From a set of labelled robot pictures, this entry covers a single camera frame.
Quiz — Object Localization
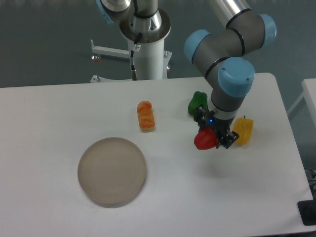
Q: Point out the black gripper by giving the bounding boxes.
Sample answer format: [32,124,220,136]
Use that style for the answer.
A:
[194,105,239,149]

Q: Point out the red bell pepper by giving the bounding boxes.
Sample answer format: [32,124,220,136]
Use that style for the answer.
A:
[194,127,218,150]

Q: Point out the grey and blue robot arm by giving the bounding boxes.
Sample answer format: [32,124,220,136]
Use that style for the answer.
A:
[96,0,277,150]

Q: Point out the yellow bell pepper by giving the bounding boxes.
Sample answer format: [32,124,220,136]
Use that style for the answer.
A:
[233,116,254,146]

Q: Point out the green bell pepper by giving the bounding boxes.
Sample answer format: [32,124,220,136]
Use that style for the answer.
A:
[188,91,207,116]

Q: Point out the orange bell pepper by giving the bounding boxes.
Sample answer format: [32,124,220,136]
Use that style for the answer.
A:
[137,101,155,132]

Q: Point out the beige round plate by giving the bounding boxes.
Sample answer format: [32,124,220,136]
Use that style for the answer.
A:
[78,137,147,208]

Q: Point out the white side table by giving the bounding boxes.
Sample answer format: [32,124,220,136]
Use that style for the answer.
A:
[286,78,316,124]

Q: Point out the black box at edge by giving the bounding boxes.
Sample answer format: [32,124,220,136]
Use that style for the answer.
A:
[297,199,316,226]

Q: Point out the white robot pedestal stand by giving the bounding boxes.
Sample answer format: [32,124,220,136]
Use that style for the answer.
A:
[89,7,173,83]

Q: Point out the black cable on pedestal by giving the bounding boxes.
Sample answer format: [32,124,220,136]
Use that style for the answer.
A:
[129,32,143,81]

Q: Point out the black cables at right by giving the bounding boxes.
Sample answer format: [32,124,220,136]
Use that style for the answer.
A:
[305,167,316,196]

